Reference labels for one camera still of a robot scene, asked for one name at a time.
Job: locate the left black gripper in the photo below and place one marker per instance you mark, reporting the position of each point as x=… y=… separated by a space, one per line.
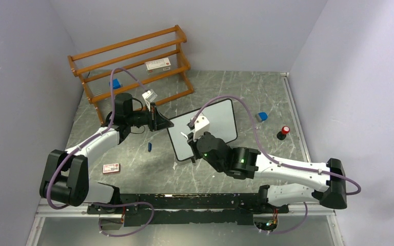
x=156 y=121

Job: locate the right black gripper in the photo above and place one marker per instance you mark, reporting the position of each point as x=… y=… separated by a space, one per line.
x=192 y=143

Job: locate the white whiteboard black frame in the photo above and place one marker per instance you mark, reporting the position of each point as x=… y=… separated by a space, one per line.
x=222 y=125

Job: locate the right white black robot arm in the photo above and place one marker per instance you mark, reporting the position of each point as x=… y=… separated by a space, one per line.
x=307 y=182

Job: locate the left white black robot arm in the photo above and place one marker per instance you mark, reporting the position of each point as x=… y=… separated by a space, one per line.
x=65 y=180

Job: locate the blue grey whiteboard eraser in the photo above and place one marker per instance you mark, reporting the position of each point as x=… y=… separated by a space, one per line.
x=261 y=116

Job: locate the orange wooden shelf rack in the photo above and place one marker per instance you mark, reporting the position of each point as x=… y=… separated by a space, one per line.
x=125 y=61

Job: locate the white red box on shelf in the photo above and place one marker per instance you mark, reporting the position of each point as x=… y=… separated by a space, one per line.
x=158 y=65

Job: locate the blue cube on shelf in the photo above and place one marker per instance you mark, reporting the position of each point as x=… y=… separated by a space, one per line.
x=115 y=84

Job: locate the red white box on table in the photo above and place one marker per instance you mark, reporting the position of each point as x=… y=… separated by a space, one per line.
x=111 y=168

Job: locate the red black bottle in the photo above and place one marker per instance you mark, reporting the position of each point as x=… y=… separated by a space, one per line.
x=281 y=135

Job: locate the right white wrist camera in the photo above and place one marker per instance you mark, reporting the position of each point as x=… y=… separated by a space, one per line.
x=200 y=126

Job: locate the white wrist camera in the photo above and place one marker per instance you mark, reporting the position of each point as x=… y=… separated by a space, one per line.
x=200 y=126
x=149 y=97

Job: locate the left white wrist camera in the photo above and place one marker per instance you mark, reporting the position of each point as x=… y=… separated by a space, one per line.
x=149 y=97

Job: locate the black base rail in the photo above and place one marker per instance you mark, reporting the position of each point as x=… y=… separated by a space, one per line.
x=238 y=208

